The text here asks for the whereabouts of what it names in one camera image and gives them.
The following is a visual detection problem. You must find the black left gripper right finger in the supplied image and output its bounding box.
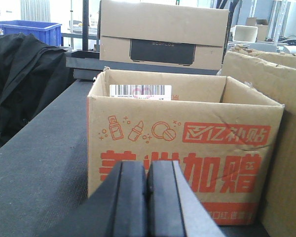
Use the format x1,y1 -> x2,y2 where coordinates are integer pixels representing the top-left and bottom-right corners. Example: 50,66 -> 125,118
148,160 -> 224,237

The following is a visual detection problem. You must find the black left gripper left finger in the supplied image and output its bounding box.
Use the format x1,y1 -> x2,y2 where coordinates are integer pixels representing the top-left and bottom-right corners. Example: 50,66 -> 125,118
71,161 -> 147,237

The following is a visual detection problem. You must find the cardboard box with red print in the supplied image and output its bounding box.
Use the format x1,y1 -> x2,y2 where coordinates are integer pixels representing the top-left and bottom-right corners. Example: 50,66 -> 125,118
87,69 -> 284,226

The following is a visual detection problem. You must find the large plain cardboard box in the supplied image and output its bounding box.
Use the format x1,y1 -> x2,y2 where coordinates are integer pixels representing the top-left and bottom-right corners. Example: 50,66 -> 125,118
219,48 -> 296,237

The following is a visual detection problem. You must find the black metal tray stand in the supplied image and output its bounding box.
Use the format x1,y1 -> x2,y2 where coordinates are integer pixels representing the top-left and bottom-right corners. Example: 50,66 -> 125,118
66,0 -> 220,82

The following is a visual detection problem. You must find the black cloth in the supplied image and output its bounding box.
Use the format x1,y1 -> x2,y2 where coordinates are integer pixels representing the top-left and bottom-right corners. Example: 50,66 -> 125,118
0,33 -> 73,143

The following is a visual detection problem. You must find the closed cardboard box black label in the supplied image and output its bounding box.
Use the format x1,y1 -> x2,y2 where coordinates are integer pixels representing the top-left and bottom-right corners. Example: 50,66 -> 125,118
98,0 -> 229,71

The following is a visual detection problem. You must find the white open box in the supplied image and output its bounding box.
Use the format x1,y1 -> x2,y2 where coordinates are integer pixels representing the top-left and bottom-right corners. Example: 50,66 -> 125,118
232,25 -> 258,42

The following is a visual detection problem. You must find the blue plastic crate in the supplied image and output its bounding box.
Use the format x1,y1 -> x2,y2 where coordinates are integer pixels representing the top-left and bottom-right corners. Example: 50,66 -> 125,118
0,20 -> 62,46

